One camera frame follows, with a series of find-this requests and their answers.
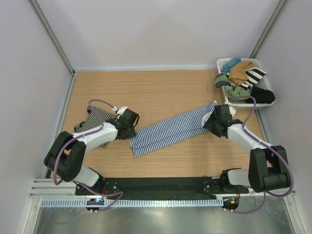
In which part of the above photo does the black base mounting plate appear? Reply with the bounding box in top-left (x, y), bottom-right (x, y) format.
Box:
top-left (90, 175), bottom-right (249, 195)

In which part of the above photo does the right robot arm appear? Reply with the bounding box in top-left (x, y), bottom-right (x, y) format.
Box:
top-left (202, 105), bottom-right (293, 193)

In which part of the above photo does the teal blue garment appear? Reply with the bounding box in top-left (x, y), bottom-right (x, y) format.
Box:
top-left (220, 57), bottom-right (241, 74)

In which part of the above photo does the white plastic laundry basket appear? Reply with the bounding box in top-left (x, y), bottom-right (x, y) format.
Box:
top-left (214, 57), bottom-right (275, 109)

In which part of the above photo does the wide black white striped garment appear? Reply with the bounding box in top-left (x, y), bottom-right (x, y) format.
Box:
top-left (239, 67), bottom-right (267, 90)

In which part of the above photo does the olive green garment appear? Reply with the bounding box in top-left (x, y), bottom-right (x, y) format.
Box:
top-left (214, 74), bottom-right (251, 101)

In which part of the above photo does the blue white striped tank top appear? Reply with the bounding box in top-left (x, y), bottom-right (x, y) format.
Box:
top-left (129, 101), bottom-right (217, 157)

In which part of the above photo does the left aluminium corner post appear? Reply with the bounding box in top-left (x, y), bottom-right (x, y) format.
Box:
top-left (29, 0), bottom-right (76, 77)

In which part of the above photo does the black white striped tank top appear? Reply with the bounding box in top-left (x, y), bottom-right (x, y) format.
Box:
top-left (74, 107), bottom-right (118, 151)

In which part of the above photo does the aluminium corner post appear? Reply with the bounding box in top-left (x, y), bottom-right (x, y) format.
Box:
top-left (249, 0), bottom-right (289, 59)
top-left (29, 0), bottom-right (76, 77)

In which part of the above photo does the aluminium front rail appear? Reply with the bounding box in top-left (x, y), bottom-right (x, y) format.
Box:
top-left (29, 177), bottom-right (297, 198)

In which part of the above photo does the right aluminium corner post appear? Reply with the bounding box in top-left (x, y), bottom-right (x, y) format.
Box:
top-left (249, 0), bottom-right (289, 59)

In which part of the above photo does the tan brown garment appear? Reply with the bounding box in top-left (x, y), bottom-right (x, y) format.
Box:
top-left (229, 61), bottom-right (257, 86)

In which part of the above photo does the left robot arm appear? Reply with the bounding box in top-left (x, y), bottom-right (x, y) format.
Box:
top-left (44, 107), bottom-right (139, 195)

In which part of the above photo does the perforated cable duct strip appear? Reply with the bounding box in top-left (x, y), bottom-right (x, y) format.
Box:
top-left (41, 197), bottom-right (223, 208)

